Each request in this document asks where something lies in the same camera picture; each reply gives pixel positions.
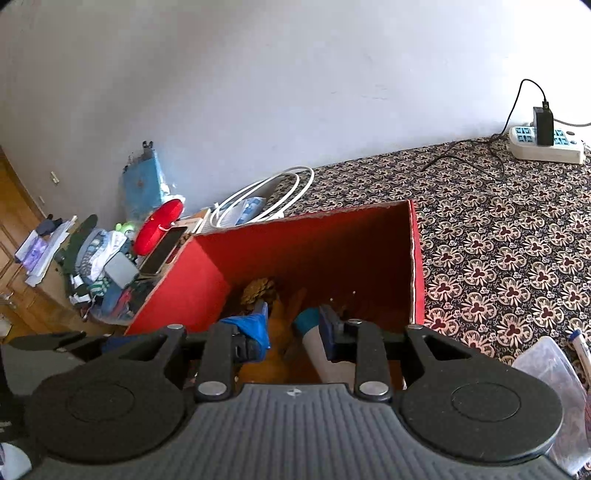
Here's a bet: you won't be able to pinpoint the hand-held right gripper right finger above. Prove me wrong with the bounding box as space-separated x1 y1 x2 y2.
318 304 490 401

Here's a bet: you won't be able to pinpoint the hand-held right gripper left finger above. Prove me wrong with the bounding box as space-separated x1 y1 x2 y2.
102 300 271 402

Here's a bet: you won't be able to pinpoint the red cardboard box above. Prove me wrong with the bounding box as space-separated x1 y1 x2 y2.
124 199 424 385

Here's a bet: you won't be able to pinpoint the white blue marker pen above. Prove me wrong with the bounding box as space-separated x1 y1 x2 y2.
567 329 591 385

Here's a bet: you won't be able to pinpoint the white bottle teal cap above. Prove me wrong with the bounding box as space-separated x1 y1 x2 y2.
293 306 359 385

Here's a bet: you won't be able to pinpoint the brown pine cone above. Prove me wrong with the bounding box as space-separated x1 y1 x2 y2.
239 276 279 308

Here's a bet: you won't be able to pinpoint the orange object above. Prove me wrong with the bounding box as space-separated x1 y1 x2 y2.
270 287 309 352

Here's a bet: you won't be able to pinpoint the white papers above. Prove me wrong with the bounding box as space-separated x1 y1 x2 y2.
14 216 78 288

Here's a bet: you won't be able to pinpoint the black smartphone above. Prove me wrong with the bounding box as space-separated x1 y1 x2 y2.
139 226 188 277

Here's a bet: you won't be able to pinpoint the blue white packet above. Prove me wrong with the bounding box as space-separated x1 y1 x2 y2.
222 196 267 227

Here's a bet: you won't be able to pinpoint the white orange carton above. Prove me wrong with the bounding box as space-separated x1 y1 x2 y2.
173 208 213 236

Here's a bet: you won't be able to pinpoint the blue grey striped cloth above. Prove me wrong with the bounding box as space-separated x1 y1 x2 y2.
75 228 112 283

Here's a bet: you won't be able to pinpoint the dark green cloth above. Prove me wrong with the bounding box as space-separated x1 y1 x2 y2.
56 214 100 274

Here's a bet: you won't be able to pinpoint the grey box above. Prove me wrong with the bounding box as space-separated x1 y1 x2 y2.
105 253 140 289

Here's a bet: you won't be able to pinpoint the white cloth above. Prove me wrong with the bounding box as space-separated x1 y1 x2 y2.
91 231 131 278

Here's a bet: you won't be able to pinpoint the red round pouch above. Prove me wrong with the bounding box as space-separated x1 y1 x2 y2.
133 198 186 257

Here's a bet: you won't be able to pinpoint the floral printed cloth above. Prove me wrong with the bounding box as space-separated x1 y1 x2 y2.
272 134 591 476

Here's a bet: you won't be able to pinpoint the blue plastic bag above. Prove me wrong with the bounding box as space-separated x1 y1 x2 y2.
122 140 174 223

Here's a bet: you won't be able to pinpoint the clear plastic bag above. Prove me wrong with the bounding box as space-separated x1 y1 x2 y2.
512 336 591 476

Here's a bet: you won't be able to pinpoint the white power strip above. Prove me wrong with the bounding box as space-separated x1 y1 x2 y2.
508 124 587 165

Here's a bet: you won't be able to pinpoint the black charger adapter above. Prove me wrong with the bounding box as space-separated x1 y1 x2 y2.
532 99 555 147

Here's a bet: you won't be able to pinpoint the white coiled cable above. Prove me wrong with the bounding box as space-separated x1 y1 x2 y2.
210 166 315 228

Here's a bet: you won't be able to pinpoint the black charger cable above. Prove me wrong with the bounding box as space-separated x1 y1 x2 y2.
421 78 550 183

